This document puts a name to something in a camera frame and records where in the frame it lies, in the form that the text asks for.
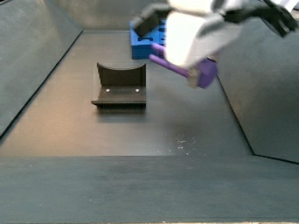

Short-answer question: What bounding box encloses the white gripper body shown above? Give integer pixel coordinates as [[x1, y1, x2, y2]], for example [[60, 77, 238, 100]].
[[164, 0, 246, 68]]

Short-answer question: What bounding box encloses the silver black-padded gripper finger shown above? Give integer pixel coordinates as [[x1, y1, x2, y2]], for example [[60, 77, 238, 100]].
[[132, 3, 172, 38]]

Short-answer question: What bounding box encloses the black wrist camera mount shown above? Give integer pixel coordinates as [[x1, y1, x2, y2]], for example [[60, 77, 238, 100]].
[[223, 0, 299, 38]]

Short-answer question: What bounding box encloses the blue foam shape block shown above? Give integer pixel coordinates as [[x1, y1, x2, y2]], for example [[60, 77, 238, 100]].
[[130, 19, 166, 60]]

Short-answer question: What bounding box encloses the black curved fixture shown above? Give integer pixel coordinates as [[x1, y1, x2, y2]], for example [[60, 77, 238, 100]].
[[91, 64, 146, 108]]

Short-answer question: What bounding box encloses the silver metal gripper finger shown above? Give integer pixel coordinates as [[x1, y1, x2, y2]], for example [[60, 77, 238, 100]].
[[188, 67, 200, 88]]

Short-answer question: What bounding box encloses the purple three prong object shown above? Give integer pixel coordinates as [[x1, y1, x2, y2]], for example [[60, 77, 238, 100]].
[[150, 43, 219, 88]]

